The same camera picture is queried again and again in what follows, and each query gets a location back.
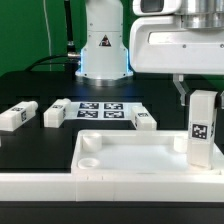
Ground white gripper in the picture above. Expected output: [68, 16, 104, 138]
[129, 0, 224, 106]

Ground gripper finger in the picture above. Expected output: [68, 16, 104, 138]
[216, 91, 224, 110]

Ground white desk top tray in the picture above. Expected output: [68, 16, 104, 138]
[71, 130, 224, 175]

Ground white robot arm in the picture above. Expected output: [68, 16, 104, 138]
[76, 0, 224, 105]

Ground white L-shaped fence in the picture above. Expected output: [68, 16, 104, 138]
[0, 131, 224, 203]

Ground sheet of fiducial tags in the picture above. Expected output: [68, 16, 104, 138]
[66, 102, 141, 120]

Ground black cable with connector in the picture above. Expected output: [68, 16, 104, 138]
[24, 51, 82, 72]

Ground black vertical hose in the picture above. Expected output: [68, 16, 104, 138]
[63, 0, 76, 54]

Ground thin white cable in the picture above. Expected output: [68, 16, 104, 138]
[43, 0, 53, 72]

